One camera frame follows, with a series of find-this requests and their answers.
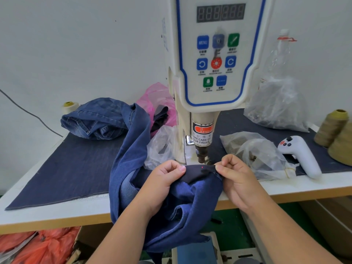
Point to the olive thread cone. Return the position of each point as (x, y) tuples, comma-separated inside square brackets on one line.
[(330, 127), (342, 147)]

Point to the dark denim cloth mat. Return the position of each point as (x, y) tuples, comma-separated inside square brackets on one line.
[(68, 167)]

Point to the blue denim jeans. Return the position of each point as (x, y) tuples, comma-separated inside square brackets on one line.
[(187, 208)]

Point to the blue foot pedal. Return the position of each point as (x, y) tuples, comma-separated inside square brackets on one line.
[(196, 252)]

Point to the person's left thumb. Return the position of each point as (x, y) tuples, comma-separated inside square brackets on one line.
[(174, 173)]

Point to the orange plastic bag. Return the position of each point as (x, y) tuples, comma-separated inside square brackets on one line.
[(41, 246)]

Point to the person's right forearm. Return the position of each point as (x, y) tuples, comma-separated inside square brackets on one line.
[(286, 239)]

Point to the large clear plastic bag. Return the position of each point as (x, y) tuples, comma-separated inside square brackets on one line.
[(277, 104)]

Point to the brown cardboard box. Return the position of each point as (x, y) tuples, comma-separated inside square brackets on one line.
[(330, 222)]

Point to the person's right hand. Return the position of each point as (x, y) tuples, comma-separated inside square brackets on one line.
[(242, 186)]

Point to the clear bag of metal buttons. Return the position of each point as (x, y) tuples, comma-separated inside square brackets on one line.
[(255, 153)]

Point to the white button press machine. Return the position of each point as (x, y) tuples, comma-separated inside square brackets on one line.
[(220, 90)]

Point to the small yellow thread spool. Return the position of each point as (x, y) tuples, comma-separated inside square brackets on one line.
[(69, 107)]

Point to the person's left hand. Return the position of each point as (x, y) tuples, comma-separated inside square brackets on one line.
[(156, 189)]

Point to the white handheld controller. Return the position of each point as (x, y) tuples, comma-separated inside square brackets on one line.
[(302, 155)]

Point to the dark cloth piece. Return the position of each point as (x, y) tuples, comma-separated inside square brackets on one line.
[(161, 116)]

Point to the person's right thumb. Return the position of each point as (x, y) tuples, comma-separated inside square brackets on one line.
[(224, 173)]

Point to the person's left forearm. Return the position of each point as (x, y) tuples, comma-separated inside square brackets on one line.
[(123, 239)]

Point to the small clear plastic bag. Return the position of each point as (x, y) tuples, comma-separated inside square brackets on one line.
[(161, 147)]

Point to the pink plastic bag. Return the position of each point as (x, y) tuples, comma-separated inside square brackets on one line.
[(156, 97)]

